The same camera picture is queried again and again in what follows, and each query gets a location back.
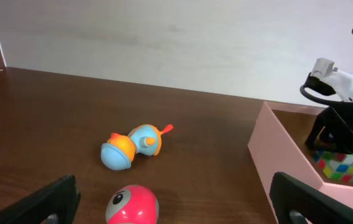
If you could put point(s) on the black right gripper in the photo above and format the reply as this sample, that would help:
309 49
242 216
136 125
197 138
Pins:
333 128

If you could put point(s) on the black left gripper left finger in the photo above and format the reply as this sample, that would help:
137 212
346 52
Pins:
54 203

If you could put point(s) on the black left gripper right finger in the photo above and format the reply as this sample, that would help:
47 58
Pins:
296 202

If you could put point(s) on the colourful puzzle cube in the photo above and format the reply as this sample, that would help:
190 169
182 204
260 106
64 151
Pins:
335 166

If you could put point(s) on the orange blue duck toy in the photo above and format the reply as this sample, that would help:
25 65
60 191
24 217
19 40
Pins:
119 150

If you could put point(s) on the white cardboard box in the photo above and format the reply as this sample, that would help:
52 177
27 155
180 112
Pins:
277 145

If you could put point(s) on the red ball toy with eye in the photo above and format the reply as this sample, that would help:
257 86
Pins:
133 204

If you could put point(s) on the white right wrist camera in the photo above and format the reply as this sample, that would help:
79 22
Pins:
341 82

